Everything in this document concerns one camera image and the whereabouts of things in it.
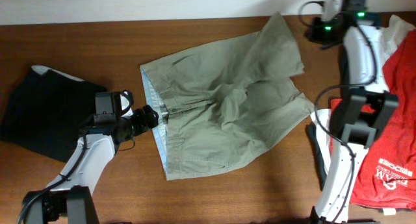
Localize khaki green shorts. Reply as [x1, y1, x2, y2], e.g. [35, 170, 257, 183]
[140, 13, 313, 180]

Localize folded black shorts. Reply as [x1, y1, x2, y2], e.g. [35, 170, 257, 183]
[1, 65, 107, 162]

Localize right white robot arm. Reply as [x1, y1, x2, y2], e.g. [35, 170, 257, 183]
[309, 11, 398, 224]

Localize red printed t-shirt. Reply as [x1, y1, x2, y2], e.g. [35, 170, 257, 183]
[330, 29, 416, 212]

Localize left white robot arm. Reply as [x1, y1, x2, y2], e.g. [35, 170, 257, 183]
[17, 105, 159, 223]

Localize black garment in pile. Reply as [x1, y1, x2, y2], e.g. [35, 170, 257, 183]
[305, 123, 327, 191]

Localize white garment in pile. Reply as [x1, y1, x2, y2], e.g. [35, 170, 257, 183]
[310, 14, 416, 215]

